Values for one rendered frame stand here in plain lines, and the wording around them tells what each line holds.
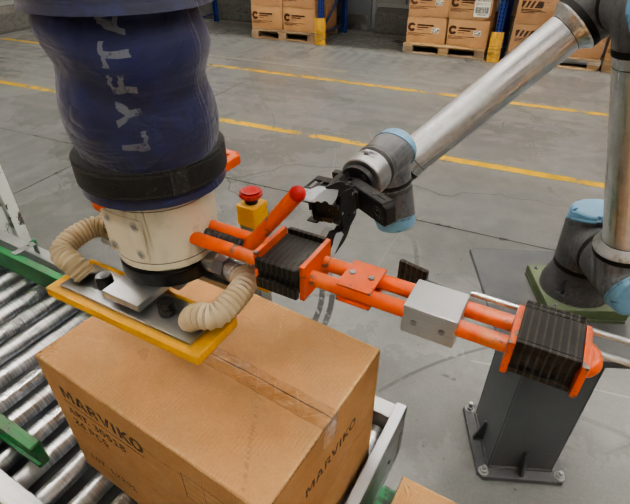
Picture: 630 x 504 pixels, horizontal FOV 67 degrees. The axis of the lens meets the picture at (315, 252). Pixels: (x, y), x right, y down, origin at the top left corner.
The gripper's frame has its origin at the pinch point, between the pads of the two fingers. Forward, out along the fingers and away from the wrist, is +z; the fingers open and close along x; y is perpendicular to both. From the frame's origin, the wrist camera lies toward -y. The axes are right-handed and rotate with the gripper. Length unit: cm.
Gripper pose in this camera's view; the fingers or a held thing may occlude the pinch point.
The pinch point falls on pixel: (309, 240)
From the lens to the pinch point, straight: 78.3
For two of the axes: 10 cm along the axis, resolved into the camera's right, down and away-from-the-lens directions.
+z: -5.6, 5.6, -6.1
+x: -1.3, -7.9, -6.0
